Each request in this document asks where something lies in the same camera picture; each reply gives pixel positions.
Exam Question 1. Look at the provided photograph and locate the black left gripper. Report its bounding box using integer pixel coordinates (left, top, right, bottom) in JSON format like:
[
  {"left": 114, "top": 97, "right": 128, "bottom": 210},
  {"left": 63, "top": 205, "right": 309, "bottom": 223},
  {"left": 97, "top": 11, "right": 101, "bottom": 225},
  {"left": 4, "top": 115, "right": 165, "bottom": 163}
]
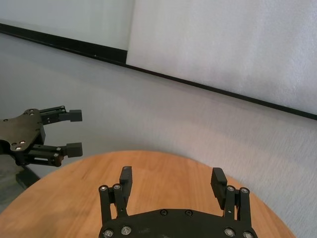
[{"left": 0, "top": 106, "right": 84, "bottom": 167}]

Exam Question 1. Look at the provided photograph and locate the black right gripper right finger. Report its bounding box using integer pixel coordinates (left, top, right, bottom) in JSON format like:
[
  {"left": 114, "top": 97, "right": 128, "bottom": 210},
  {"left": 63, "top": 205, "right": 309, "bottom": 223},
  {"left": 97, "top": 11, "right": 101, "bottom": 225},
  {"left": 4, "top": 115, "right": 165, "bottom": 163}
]
[{"left": 210, "top": 168, "right": 251, "bottom": 221}]

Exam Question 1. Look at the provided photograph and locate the black wall rail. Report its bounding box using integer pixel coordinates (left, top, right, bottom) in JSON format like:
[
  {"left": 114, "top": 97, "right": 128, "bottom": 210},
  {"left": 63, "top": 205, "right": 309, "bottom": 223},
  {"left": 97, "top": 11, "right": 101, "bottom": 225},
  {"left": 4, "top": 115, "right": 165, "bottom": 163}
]
[{"left": 0, "top": 23, "right": 317, "bottom": 121}]

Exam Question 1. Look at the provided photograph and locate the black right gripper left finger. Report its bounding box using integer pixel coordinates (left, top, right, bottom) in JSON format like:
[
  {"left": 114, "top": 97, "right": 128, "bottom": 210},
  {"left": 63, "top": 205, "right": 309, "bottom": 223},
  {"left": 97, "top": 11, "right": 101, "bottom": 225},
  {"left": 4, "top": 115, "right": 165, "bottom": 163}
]
[{"left": 99, "top": 166, "right": 134, "bottom": 221}]

